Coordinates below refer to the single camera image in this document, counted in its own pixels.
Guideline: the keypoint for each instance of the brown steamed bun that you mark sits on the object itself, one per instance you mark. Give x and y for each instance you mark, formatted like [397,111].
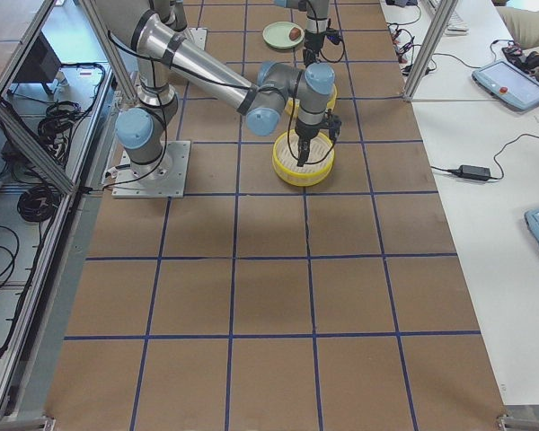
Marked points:
[294,34]

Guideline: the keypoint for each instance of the light green plate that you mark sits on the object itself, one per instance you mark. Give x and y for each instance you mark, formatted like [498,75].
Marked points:
[276,35]

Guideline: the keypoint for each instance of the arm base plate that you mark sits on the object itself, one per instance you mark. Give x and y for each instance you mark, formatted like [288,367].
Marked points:
[198,36]
[164,178]

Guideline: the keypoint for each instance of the black power adapter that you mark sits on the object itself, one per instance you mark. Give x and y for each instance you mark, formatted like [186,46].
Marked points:
[471,172]

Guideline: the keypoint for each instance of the aluminium frame post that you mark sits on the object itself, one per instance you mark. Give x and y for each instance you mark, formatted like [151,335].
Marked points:
[432,37]

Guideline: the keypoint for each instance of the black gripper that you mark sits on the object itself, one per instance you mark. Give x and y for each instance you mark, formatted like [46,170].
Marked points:
[313,41]
[304,132]

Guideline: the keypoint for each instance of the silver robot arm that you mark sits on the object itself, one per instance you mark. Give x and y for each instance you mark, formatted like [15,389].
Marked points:
[154,31]
[317,29]

